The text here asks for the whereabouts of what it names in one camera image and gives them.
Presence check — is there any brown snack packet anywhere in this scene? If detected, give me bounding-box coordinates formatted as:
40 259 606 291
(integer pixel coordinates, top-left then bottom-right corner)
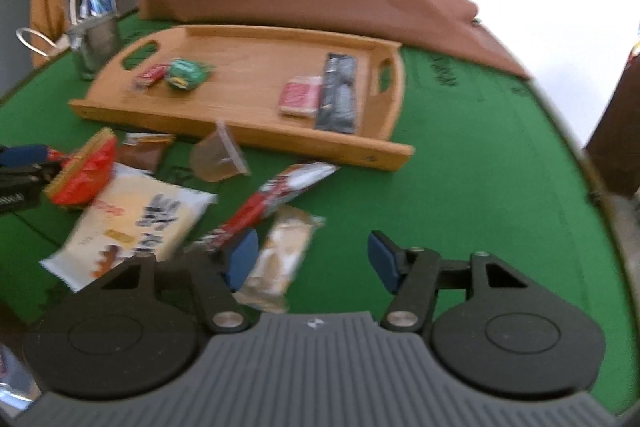
119 132 177 174

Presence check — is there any black snack packet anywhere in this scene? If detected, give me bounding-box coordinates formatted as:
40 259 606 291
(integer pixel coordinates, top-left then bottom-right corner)
314 52 359 136

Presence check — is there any steel mug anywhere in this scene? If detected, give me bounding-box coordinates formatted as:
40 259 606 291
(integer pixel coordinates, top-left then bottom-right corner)
66 13 122 81

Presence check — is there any jelly cup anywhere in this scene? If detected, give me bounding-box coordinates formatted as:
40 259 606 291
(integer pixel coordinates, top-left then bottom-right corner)
189 121 252 184

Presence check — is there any white bread packet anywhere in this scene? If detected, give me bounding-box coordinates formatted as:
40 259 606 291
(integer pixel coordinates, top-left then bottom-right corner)
39 163 219 294

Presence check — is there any green snack packet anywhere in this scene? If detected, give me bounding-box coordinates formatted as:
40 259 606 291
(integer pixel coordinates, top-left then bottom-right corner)
166 58 215 91

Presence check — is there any large red snack packet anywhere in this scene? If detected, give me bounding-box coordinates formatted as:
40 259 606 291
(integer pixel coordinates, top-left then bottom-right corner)
44 128 119 208

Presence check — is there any pink clear snack packet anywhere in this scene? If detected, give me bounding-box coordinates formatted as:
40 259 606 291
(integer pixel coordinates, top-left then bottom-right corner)
279 76 324 118

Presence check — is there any dark red snack bar packet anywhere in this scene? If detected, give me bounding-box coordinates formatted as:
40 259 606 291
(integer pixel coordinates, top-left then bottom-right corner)
131 63 169 91

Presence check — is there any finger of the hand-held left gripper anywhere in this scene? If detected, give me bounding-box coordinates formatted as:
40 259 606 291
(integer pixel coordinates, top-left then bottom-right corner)
0 146 63 188

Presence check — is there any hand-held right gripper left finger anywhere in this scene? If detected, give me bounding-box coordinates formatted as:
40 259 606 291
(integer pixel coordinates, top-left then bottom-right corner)
75 228 261 334

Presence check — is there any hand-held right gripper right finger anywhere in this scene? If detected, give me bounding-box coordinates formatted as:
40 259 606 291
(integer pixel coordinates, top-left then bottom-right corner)
367 231 556 334

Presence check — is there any long red white packet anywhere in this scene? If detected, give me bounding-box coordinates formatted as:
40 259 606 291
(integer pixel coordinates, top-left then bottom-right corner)
184 161 342 254

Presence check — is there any dark wooden furniture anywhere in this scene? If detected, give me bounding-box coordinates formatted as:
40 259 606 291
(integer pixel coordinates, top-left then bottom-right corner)
584 59 640 201

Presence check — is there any beige cookie packet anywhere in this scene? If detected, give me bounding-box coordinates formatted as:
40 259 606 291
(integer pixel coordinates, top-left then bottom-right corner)
231 206 327 314

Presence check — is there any wooden tray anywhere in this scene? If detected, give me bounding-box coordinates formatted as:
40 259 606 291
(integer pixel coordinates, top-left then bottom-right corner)
68 25 416 172

